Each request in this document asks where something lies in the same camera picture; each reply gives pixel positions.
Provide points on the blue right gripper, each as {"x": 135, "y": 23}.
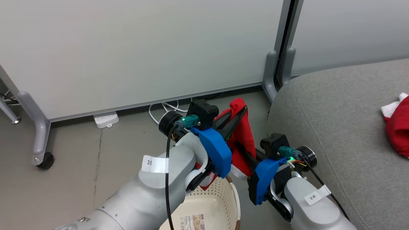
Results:
{"x": 265, "y": 179}

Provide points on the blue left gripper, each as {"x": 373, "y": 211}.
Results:
{"x": 215, "y": 150}

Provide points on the red garment with white trim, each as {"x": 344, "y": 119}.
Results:
{"x": 244, "y": 135}
{"x": 399, "y": 127}

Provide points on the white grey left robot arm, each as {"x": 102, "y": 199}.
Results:
{"x": 153, "y": 191}

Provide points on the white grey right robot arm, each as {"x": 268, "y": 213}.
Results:
{"x": 313, "y": 207}

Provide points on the grey fabric sofa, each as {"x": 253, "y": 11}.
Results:
{"x": 345, "y": 121}

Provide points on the beige plastic laundry basket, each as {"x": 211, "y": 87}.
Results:
{"x": 211, "y": 201}

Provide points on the grey partition foot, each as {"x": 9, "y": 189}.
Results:
{"x": 270, "y": 73}
{"x": 287, "y": 64}

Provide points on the printed paper label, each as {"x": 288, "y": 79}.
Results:
{"x": 193, "y": 222}

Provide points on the wide white partition panel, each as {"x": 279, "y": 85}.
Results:
{"x": 137, "y": 48}

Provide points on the white power strip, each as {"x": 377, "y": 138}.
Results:
{"x": 106, "y": 119}

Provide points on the narrow white partition panel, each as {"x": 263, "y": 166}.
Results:
{"x": 348, "y": 32}

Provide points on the black caster wheel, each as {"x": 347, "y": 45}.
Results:
{"x": 47, "y": 161}

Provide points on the grey partition leg with caster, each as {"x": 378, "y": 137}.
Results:
{"x": 40, "y": 131}

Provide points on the grey metal table leg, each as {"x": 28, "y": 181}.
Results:
{"x": 8, "y": 111}

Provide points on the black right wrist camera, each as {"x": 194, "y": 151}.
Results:
{"x": 274, "y": 143}

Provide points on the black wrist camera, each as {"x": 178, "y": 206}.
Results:
{"x": 203, "y": 111}
{"x": 274, "y": 143}

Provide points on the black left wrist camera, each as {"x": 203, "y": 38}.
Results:
{"x": 203, "y": 111}

